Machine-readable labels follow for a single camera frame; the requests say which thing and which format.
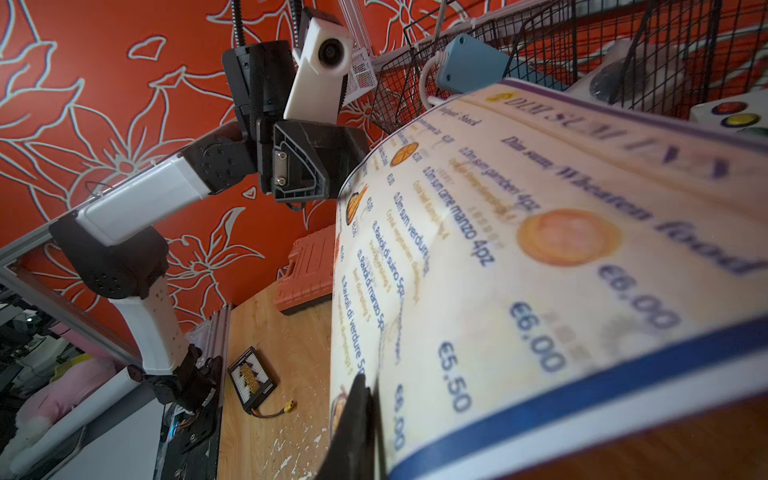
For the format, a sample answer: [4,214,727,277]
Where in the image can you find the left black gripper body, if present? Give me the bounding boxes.
[257,118,369,204]

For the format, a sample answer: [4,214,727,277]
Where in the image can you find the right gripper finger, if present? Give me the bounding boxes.
[315,374,377,480]

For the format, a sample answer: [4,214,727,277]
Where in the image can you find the laminated dim sum menu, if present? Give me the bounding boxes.
[329,80,767,479]

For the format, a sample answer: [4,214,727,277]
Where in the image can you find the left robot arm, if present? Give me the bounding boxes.
[49,1,369,413]

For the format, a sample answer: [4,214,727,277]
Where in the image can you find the orange plastic tool case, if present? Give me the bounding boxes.
[275,226,335,315]

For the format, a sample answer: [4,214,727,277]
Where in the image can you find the black board with connectors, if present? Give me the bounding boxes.
[227,346,277,414]

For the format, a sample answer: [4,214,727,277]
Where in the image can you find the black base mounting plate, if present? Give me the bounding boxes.
[153,356,223,480]

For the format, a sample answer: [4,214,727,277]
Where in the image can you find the blue box in basket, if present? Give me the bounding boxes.
[436,34,531,94]

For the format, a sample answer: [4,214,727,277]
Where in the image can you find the pink plush toy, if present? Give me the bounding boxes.
[1,358,117,479]

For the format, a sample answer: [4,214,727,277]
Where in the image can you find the grey device with knob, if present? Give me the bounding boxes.
[565,39,689,114]

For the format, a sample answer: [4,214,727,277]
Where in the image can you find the white button box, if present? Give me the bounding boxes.
[689,89,767,138]

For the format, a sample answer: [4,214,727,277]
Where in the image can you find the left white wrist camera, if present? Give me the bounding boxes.
[284,17,354,125]

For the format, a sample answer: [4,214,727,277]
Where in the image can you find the black wire wall basket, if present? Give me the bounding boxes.
[371,1,767,133]

